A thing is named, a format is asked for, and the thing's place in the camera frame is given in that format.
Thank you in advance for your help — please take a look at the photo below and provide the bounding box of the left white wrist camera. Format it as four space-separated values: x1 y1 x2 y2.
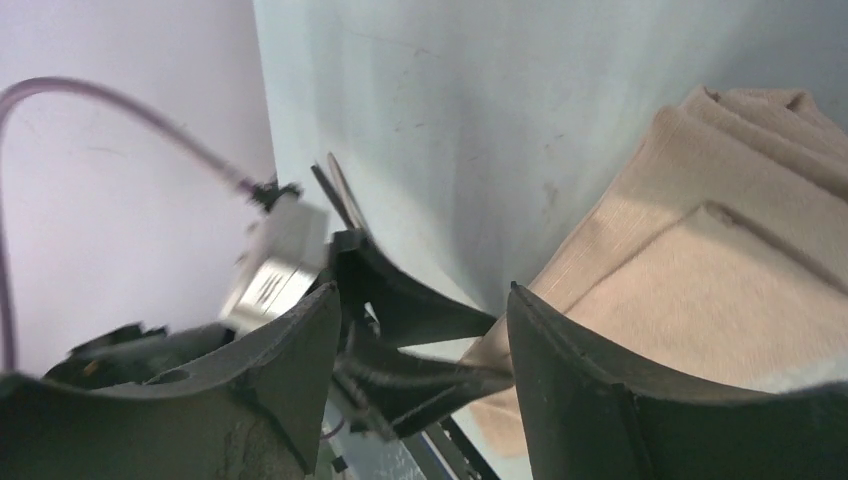
218 194 329 335

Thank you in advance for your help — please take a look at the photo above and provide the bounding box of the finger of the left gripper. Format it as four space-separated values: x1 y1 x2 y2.
334 325 514 441
327 230 496 347

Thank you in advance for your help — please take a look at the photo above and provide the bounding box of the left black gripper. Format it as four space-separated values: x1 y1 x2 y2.
44 323 236 390

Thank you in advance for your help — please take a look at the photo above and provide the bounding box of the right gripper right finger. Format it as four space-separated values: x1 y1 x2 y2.
507 284 847 479

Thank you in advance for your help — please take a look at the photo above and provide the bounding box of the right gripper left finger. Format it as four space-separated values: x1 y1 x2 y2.
1 283 341 479

